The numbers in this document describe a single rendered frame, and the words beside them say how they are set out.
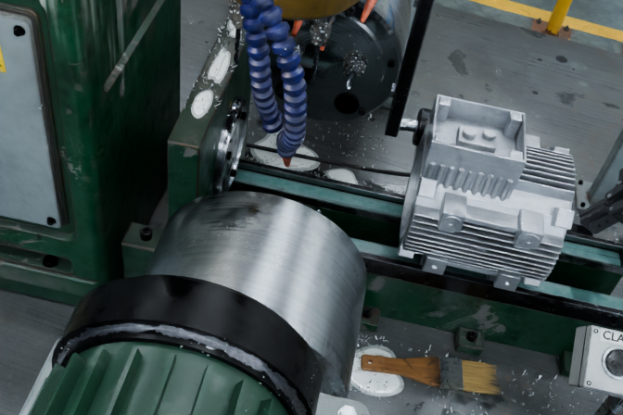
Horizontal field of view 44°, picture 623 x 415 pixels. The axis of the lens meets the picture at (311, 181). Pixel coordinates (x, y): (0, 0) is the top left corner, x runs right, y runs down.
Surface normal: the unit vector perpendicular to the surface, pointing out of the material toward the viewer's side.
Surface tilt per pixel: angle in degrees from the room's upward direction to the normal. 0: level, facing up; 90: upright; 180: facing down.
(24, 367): 0
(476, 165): 90
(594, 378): 32
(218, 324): 13
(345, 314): 54
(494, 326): 90
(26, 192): 90
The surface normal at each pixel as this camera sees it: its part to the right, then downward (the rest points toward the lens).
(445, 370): 0.13, -0.70
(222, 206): -0.29, -0.73
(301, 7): 0.11, 0.71
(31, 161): -0.18, 0.68
